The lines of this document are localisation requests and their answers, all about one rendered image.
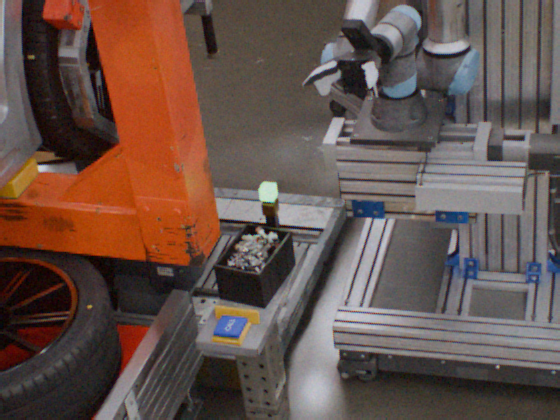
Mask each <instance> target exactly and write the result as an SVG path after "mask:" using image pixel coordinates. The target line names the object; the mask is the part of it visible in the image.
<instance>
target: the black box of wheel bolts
mask: <svg viewBox="0 0 560 420"><path fill-rule="evenodd" d="M292 234H293V232H292V231H289V230H284V229H280V228H275V227H266V226H261V225H256V224H252V223H246V224H245V225H244V227H243V228H242V229H241V231H240V232H239V233H237V235H236V237H235V238H234V240H232V241H231V242H230V244H229V246H228V247H227V248H226V249H225V250H224V251H223V253H222V254H221V255H220V257H219V258H218V259H217V260H216V262H215V263H214V265H213V268H214V270H215V274H216V284H217V288H218V293H219V298H220V299H221V300H229V301H233V302H236V303H241V304H244V305H249V306H252V307H260V308H264V309H265V308H266V307H267V306H268V304H269V302H270V300H272V298H273V297H274V295H275V294H276V292H277V291H278V289H279V288H280V287H281V286H282V283H283V282H284V280H286V279H287V277H288V276H289V273H291V271H292V270H293V268H294V267H295V266H296V258H295V252H294V245H293V239H292Z"/></svg>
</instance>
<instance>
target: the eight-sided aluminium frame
mask: <svg viewBox="0 0 560 420"><path fill-rule="evenodd" d="M77 1H78V2H79V3H80V4H81V5H83V6H85V12H84V17H83V22H82V27H81V30H67V29H63V33H62V37H61V42H60V46H58V59H59V66H61V69H62V73H63V76H64V79H65V83H66V90H67V93H68V97H69V100H70V104H71V107H72V111H73V114H74V116H73V118H74V119H75V125H78V126H79V127H80V128H82V129H84V130H86V131H88V132H91V133H93V134H95V135H97V136H98V137H100V138H102V139H104V140H105V141H108V142H110V143H119V144H120V140H119V133H118V128H117V125H116V123H115V124H114V123H113V122H111V121H110V120H108V119H105V118H104V117H102V116H100V114H99V113H98V110H97V106H96V98H95V95H94V91H93V88H92V84H91V81H90V77H89V73H88V66H87V63H86V48H87V37H88V32H89V27H90V21H91V14H90V11H89V6H88V3H87V0H77ZM80 1H81V2H80ZM75 32H76V33H75ZM74 37H75V38H74ZM73 42H74V43H73Z"/></svg>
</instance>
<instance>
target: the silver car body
mask: <svg viewBox="0 0 560 420"><path fill-rule="evenodd" d="M21 2H22V0H0V190H1V189H2V188H3V187H4V186H5V185H6V184H7V183H8V181H9V180H11V179H12V177H13V176H14V175H15V173H17V172H18V171H19V170H20V168H21V167H22V166H23V165H24V164H25V163H26V162H27V161H28V159H30V157H31V156H32V155H33V154H34V153H35V152H36V151H37V150H38V148H39V147H40V146H41V145H42V141H41V138H40V137H39V135H38V132H37V128H36V125H35V123H34V120H33V117H32V114H31V110H30V107H29V99H28V95H27V90H26V85H25V80H24V74H23V66H22V56H21V42H20V17H21Z"/></svg>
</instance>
